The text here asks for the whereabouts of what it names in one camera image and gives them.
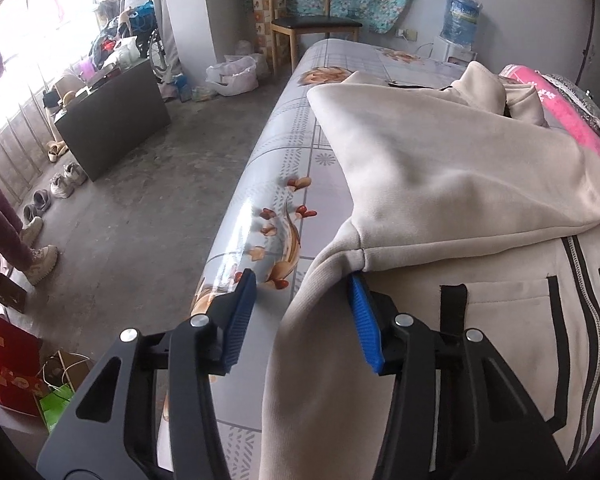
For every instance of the white plastic bag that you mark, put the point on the white plastic bag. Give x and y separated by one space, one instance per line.
232 77

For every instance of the pair of beige slippers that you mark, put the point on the pair of beige slippers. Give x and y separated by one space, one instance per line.
57 152

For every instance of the brown paper bag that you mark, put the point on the brown paper bag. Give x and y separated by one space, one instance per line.
67 367

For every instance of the green paper bag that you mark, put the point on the green paper bag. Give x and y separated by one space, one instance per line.
55 407

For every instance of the white wall socket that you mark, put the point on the white wall socket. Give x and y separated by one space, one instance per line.
406 34

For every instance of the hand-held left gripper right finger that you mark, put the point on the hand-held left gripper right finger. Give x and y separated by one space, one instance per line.
365 320

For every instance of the grey patterned cloth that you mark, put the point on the grey patterned cloth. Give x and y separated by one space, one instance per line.
580 92

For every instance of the pair of grey slippers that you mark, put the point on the pair of grey slippers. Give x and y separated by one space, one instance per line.
35 207

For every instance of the pink printed blanket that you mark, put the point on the pink printed blanket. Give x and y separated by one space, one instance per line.
572 117

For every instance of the wheelchair with blue bag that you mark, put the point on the wheelchair with blue bag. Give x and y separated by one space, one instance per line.
147 25

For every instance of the red gift bag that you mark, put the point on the red gift bag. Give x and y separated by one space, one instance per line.
12 360

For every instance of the patterned narrow cabinet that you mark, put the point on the patterned narrow cabinet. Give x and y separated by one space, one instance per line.
261 10

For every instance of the wooden chair with dark seat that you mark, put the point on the wooden chair with dark seat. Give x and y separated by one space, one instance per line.
310 24

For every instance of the dark low cabinet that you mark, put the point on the dark low cabinet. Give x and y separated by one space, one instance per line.
115 120

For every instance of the blue water bottle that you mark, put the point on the blue water bottle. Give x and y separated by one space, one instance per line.
460 20

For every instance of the beige zip jacket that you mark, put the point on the beige zip jacket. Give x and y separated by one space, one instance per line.
430 160

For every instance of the white water dispenser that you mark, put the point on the white water dispenser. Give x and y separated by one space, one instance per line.
452 54

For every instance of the pair of white sneakers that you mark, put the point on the pair of white sneakers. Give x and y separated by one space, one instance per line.
67 180

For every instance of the beige cloth garment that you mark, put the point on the beige cloth garment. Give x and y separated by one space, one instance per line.
280 160

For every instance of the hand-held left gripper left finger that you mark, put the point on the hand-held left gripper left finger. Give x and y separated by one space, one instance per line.
240 320

